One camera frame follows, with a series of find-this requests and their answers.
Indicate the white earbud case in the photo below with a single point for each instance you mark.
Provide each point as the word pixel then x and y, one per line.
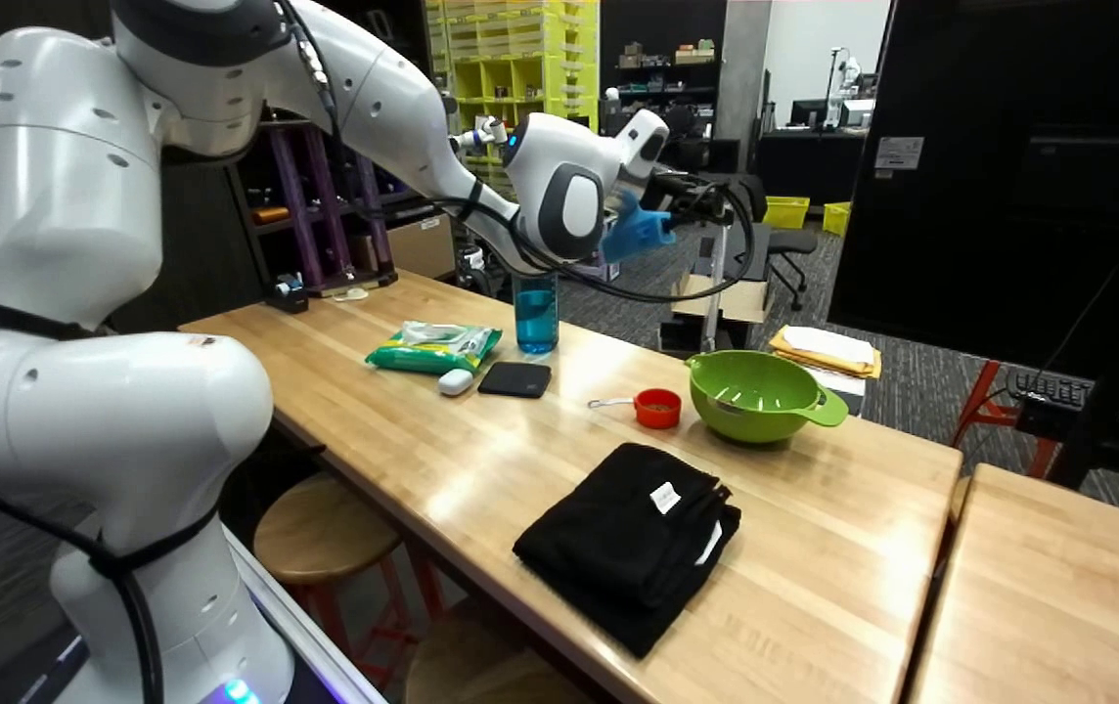
pixel 454 383

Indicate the black round table clamp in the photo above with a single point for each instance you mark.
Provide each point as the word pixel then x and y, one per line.
pixel 286 292

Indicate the black folded cloth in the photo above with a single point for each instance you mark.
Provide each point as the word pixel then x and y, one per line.
pixel 624 549

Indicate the black metal frame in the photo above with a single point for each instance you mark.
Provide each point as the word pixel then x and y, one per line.
pixel 1113 365

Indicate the green plastic bowl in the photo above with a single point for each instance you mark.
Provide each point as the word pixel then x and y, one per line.
pixel 758 391

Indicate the orange measuring cup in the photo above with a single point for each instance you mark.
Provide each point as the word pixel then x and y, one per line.
pixel 659 407

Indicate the black partition panel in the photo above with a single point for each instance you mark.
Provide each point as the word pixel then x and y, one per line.
pixel 1015 171

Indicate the yellow floor bin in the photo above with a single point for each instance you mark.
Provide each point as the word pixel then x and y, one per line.
pixel 787 212
pixel 837 219

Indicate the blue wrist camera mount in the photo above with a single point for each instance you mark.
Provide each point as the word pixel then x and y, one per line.
pixel 641 236

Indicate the black square wallet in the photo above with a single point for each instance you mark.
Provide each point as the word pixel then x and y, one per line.
pixel 513 378

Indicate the blue water bottle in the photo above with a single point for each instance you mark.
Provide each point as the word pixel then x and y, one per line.
pixel 535 318

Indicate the purple post rack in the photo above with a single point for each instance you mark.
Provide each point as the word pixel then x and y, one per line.
pixel 328 198

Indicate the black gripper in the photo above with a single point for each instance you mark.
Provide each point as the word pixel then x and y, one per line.
pixel 697 198

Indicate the open cardboard box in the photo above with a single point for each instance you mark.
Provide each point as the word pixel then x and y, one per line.
pixel 718 310

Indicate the yellow bin shelving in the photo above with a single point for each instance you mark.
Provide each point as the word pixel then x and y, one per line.
pixel 521 51

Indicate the orange sawhorse stand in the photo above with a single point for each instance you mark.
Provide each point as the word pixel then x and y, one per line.
pixel 976 395

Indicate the round wooden stool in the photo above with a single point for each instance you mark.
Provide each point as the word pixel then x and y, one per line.
pixel 337 528
pixel 482 665

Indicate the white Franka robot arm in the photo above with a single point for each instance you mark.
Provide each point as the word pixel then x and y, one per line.
pixel 66 171

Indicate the green wipes packet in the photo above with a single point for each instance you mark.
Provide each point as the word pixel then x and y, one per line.
pixel 438 349

